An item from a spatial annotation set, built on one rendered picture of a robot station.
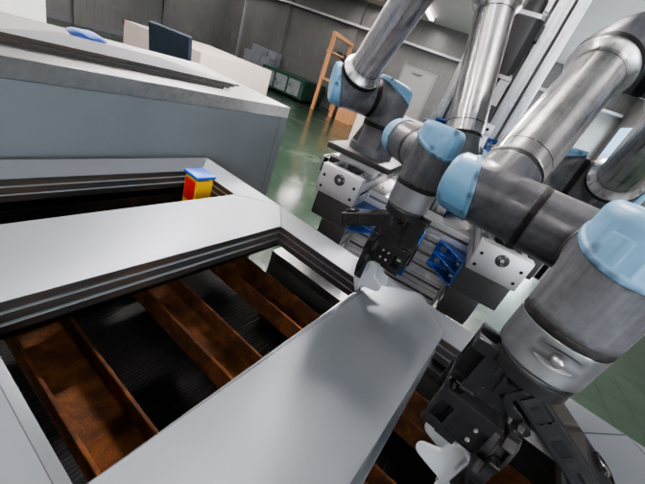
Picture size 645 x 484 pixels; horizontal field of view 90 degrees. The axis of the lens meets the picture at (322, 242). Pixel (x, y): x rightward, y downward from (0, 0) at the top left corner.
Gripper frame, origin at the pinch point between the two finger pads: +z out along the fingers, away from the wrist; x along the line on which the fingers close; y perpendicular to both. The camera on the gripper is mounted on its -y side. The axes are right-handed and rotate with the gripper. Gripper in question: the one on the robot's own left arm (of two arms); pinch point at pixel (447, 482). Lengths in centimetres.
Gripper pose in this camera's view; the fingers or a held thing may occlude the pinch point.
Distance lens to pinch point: 50.1
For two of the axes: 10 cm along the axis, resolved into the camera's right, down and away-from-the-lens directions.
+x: -5.6, 2.2, -8.0
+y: -7.6, -5.2, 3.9
